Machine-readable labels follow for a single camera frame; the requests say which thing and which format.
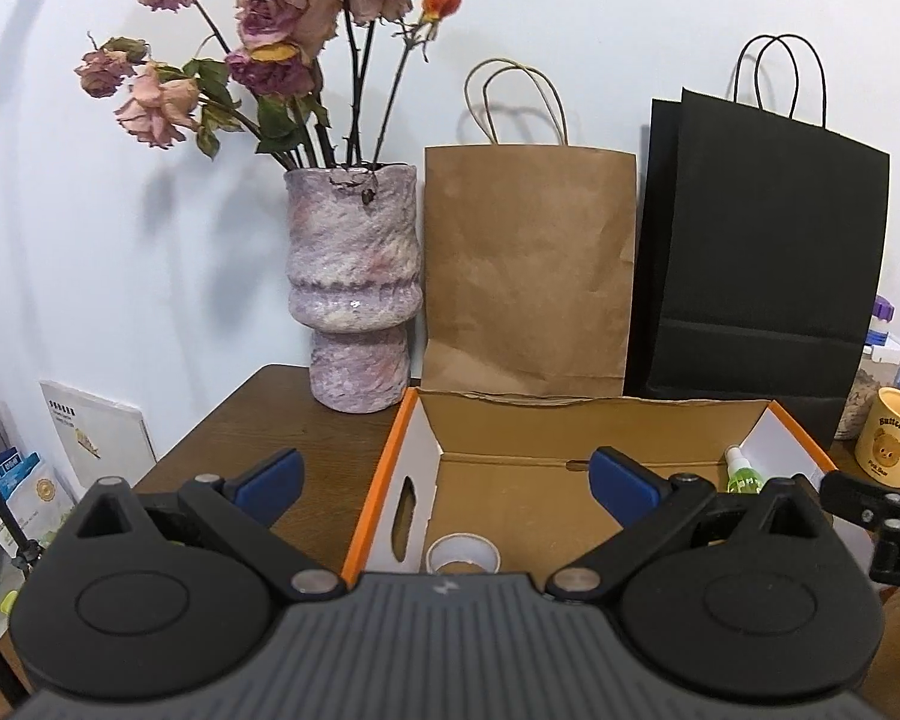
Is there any white tape roll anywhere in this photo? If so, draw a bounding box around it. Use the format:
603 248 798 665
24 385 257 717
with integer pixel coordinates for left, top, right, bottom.
425 534 502 575

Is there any clear container purple lid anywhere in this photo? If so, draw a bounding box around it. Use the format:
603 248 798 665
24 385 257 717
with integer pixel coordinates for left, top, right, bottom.
836 296 900 442

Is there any black light stand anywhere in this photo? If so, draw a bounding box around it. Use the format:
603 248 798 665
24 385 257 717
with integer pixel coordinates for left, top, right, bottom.
0 439 42 698

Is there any dried rose bouquet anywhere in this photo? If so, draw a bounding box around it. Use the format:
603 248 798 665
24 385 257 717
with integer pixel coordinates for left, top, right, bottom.
75 0 464 173

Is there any black paper bag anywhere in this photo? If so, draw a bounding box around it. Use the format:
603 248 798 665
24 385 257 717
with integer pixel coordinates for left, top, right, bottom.
622 34 892 451

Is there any mottled purple ceramic vase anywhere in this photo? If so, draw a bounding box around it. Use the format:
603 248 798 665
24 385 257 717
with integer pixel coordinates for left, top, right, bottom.
283 163 423 415

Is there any yellow bear mug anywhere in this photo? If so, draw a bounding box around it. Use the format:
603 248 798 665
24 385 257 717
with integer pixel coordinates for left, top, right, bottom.
855 388 900 494

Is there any red cardboard box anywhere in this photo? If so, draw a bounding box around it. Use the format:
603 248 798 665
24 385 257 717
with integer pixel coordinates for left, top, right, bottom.
341 386 848 593

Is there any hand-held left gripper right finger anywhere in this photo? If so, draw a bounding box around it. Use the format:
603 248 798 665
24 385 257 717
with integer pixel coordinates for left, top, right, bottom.
546 446 822 601

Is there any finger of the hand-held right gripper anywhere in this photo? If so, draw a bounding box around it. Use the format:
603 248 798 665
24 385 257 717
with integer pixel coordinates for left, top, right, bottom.
820 469 900 537

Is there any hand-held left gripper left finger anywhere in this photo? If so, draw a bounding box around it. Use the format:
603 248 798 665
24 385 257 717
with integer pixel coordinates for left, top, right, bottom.
71 448 346 602

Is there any brown paper bag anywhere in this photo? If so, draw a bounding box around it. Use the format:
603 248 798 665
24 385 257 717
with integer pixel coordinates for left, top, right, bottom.
422 58 638 400

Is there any white board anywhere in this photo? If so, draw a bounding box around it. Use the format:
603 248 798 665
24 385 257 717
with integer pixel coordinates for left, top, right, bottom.
39 379 158 488

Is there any blue white packet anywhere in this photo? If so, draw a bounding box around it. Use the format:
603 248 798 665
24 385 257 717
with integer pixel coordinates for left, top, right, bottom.
0 450 42 511

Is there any green spray bottle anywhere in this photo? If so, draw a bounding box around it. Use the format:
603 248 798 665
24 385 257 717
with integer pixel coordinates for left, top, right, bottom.
724 446 767 494

